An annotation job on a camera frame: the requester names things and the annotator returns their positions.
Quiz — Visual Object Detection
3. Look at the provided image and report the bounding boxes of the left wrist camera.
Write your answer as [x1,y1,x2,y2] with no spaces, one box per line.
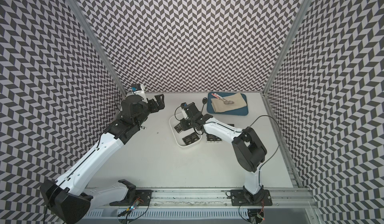
[132,84,147,102]

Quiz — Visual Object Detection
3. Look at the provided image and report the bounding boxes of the aluminium front rail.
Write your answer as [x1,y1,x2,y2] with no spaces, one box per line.
[74,187,317,210]

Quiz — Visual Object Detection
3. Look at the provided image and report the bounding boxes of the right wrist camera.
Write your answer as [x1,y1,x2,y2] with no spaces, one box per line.
[180,103,188,119]

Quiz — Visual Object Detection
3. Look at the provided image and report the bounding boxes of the black spoon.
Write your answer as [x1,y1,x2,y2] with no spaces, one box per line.
[201,97,208,112]

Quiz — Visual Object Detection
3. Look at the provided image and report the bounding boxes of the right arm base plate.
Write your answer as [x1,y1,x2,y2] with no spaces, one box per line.
[230,189,273,207]

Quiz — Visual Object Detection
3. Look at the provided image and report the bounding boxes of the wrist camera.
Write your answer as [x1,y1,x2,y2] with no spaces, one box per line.
[132,84,147,102]
[180,103,188,119]

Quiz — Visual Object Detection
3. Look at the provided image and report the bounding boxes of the beige folded cloth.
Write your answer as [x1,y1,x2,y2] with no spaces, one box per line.
[211,93,247,113]

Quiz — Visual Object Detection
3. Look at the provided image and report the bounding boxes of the white plastic storage box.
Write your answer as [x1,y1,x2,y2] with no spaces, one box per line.
[169,112,203,149]

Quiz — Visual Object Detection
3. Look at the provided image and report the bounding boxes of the red handled utensil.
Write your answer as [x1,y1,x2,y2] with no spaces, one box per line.
[212,93,234,105]

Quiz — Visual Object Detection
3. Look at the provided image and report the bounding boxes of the blue tray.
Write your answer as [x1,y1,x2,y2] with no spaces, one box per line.
[207,92,249,116]

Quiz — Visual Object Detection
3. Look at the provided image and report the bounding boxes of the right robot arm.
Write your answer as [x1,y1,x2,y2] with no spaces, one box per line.
[181,102,267,205]

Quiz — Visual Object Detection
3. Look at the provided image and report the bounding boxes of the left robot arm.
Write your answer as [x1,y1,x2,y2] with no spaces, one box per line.
[40,91,165,224]

